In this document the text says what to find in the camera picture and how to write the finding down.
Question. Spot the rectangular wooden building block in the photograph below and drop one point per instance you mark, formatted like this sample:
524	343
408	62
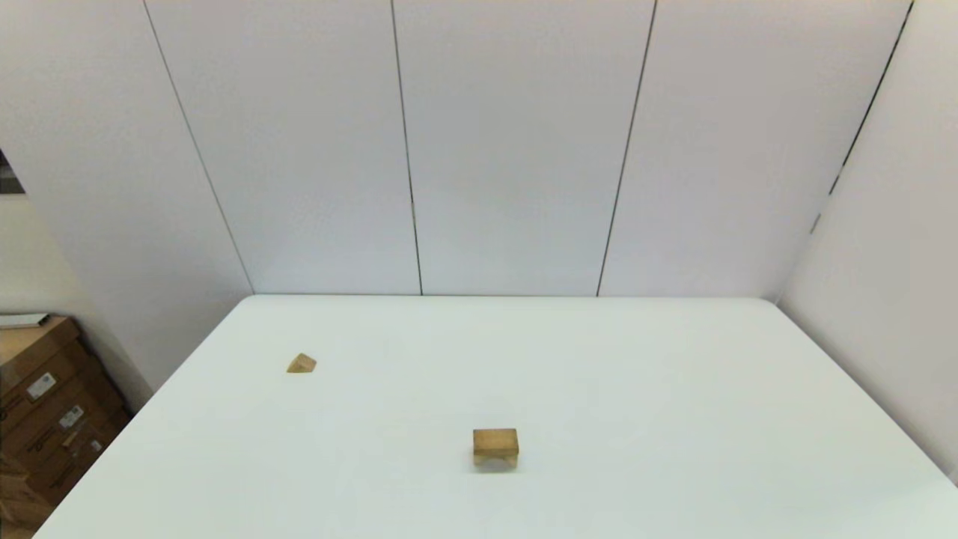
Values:
495	440

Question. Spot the arched wooden building block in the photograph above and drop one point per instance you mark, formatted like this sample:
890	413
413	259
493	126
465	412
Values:
495	461

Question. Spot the triangular wooden building block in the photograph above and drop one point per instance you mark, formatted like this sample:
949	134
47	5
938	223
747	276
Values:
301	364

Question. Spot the brown cardboard box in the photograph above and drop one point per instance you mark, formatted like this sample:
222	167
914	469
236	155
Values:
45	433
19	509
78	458
22	352

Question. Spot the flat white board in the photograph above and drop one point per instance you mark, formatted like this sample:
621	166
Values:
19	320

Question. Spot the dark wall panel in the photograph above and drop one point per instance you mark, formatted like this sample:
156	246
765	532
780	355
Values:
7	180

